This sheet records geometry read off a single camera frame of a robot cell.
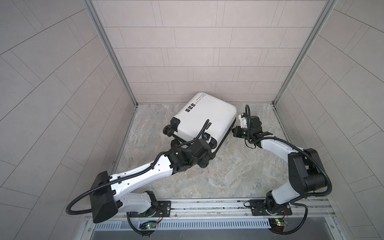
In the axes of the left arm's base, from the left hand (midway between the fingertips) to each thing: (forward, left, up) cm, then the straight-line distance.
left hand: (209, 153), depth 74 cm
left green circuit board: (-28, +27, -11) cm, 41 cm away
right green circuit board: (-28, -31, -15) cm, 44 cm away
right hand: (+19, -14, -7) cm, 25 cm away
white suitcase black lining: (+20, +4, +5) cm, 21 cm away
